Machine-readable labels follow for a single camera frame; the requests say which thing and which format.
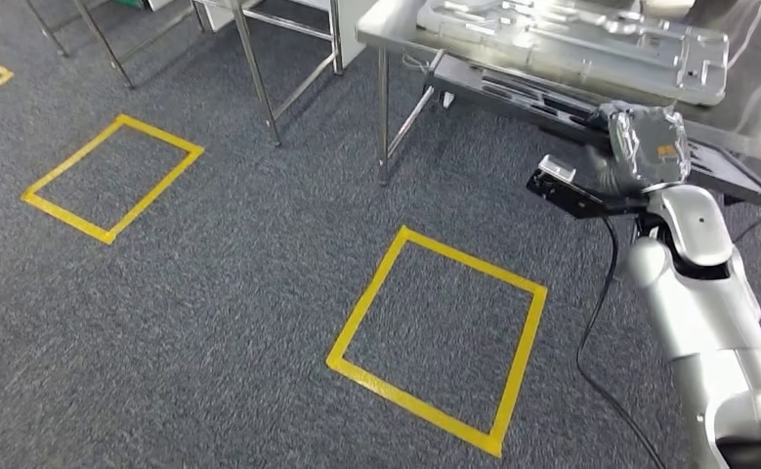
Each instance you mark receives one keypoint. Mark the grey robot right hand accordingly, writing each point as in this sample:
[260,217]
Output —
[652,149]

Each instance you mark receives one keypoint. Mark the black plastic plate frame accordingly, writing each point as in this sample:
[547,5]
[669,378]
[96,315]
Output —
[736,178]

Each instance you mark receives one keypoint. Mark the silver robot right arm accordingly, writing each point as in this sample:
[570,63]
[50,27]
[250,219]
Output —
[703,311]

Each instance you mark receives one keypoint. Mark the large stainless steel workbench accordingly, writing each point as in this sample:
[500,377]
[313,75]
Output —
[390,26]

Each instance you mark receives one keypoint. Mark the grooved aluminium fixture plate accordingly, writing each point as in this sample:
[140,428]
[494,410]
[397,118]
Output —
[580,45]

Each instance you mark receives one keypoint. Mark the white cabinet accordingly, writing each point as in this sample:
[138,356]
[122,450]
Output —
[354,32]

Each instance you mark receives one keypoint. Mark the small stainless steel table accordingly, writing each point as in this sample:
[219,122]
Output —
[253,65]

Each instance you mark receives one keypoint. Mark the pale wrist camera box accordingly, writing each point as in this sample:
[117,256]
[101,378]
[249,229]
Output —
[556,168]

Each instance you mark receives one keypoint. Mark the bare steel table frame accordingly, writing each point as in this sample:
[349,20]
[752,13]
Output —
[103,45]

